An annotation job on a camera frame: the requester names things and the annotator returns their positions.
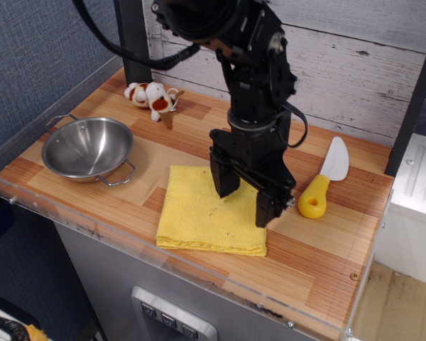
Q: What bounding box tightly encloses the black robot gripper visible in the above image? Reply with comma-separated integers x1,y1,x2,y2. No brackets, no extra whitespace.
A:
208,120,297,229

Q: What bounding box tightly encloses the yellow cloth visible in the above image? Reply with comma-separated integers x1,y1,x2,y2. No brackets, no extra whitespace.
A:
155,166,267,256

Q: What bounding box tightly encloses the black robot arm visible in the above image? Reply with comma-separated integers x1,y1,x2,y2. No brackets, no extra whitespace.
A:
152,1,296,227

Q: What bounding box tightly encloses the white brown plush dog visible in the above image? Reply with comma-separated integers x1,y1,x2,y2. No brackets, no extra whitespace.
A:
124,82,185,129

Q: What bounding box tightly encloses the silver dispenser panel with buttons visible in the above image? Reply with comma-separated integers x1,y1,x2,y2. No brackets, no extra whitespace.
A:
131,286,219,340

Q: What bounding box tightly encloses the grey metal cabinet front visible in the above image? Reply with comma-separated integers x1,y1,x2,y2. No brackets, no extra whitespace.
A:
56,224,346,340

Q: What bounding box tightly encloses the white appliance at right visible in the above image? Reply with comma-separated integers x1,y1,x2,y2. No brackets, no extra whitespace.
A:
374,134,426,283

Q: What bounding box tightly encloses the yellow object bottom left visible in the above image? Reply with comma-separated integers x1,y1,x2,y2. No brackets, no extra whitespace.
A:
25,325,50,341

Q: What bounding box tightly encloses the toy knife yellow handle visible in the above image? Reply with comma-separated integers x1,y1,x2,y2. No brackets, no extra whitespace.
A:
297,136,349,219

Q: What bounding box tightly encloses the stainless steel bowl with handles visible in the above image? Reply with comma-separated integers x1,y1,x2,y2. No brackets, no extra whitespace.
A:
41,113,136,187

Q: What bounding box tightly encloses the dark vertical post right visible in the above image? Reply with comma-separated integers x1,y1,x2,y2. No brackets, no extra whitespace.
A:
384,57,426,177

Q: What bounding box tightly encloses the dark vertical post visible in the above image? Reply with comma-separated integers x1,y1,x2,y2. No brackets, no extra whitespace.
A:
114,0,152,84
384,57,426,177

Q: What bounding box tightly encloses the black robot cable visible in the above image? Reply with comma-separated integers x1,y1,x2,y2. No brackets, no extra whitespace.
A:
70,0,309,148

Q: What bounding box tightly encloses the dark vertical post left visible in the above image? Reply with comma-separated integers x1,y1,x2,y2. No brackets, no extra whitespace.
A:
114,0,152,84

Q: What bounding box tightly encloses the clear acrylic guard rail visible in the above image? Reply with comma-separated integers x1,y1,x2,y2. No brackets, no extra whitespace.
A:
0,58,393,338

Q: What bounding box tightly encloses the black braided hose bottom left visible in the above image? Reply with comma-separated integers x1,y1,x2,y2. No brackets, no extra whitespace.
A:
0,312,31,341

